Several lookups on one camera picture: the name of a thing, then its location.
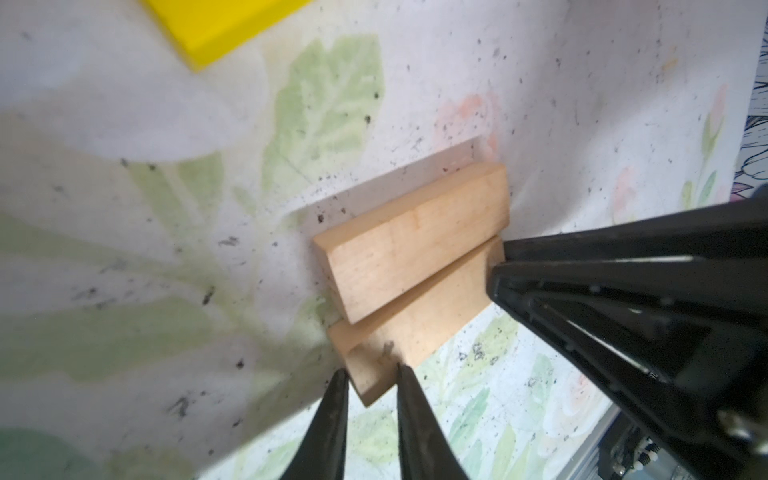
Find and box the natural wood block 51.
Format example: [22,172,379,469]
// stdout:
[313,161,509,324]

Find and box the natural wood block 31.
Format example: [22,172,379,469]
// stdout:
[327,236,504,407]

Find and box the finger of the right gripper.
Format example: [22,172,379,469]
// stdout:
[487,260,767,479]
[504,192,767,261]

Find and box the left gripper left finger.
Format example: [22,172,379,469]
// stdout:
[281,368,349,479]

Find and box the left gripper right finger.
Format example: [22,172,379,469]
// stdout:
[396,364,468,480]

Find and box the yellow wood block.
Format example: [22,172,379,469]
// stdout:
[143,0,309,71]

